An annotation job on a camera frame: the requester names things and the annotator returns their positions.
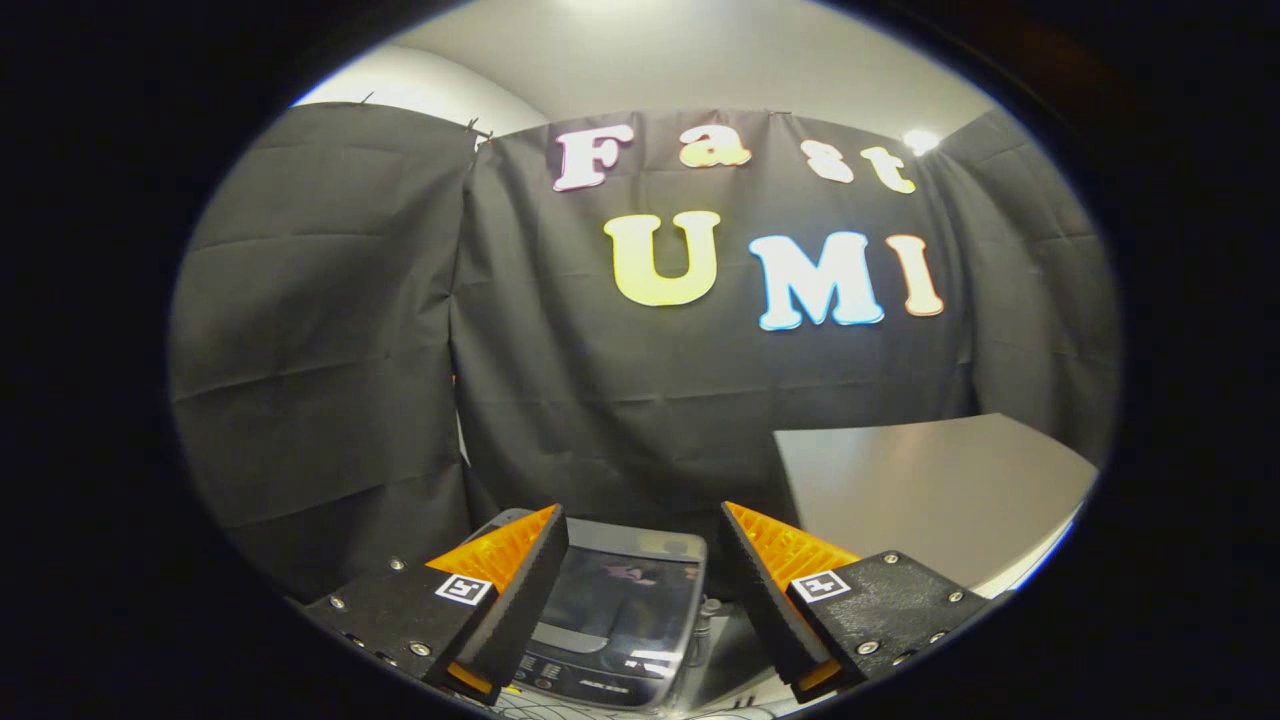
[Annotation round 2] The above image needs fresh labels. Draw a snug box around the beige cabinet with dark frame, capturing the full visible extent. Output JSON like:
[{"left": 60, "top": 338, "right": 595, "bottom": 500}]
[{"left": 773, "top": 412, "right": 1101, "bottom": 601}]

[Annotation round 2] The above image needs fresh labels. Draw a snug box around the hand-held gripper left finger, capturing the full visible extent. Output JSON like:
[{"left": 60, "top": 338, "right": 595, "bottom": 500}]
[{"left": 305, "top": 503, "right": 571, "bottom": 706}]

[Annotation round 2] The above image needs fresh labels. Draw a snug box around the black backdrop cloth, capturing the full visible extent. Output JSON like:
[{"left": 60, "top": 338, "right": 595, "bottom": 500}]
[{"left": 168, "top": 100, "right": 1121, "bottom": 603}]

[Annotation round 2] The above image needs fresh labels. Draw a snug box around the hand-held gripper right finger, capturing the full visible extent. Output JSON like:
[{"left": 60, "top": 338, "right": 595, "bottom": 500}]
[{"left": 720, "top": 500, "right": 1001, "bottom": 703}]

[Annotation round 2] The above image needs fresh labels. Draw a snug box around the grey washing machine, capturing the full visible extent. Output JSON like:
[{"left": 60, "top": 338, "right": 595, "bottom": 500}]
[{"left": 470, "top": 508, "right": 783, "bottom": 717}]

